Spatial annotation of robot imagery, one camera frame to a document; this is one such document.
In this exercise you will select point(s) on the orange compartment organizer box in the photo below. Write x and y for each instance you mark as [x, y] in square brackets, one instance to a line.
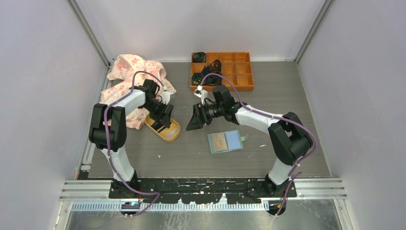
[236, 70]

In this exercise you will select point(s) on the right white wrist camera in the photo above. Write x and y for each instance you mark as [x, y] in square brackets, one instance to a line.
[201, 93]

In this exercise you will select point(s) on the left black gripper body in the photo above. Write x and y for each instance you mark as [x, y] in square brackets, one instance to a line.
[156, 109]

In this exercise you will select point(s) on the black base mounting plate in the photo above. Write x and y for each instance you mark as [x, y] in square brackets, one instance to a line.
[201, 190]

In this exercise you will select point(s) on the dark rolled sock bottom-left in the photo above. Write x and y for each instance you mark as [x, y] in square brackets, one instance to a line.
[197, 78]

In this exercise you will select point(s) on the dark rolled sock top-left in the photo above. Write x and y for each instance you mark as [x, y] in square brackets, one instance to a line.
[198, 57]

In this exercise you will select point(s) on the yellow credit card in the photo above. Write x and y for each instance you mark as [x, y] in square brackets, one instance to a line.
[219, 141]

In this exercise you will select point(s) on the yellow oval tray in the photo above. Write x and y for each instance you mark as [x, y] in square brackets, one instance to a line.
[149, 121]

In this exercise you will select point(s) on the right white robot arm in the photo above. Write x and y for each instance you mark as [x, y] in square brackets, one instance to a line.
[291, 141]

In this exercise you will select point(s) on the light green card holder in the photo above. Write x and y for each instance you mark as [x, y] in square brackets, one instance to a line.
[234, 141]

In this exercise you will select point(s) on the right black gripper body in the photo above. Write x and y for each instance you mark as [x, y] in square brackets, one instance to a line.
[213, 111]

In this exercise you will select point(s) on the dark rolled sock middle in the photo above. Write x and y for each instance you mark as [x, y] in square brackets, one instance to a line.
[215, 67]

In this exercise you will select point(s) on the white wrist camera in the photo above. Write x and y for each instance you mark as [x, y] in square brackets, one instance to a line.
[166, 96]
[201, 93]

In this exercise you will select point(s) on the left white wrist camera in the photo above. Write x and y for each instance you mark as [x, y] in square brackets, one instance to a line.
[166, 96]

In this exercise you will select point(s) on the dark rolled sock bottom-middle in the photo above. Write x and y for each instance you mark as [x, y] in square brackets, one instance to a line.
[214, 79]

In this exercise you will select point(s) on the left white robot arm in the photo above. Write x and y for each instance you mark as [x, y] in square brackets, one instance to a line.
[108, 129]

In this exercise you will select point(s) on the pink patterned cloth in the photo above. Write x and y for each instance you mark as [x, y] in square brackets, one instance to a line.
[124, 68]

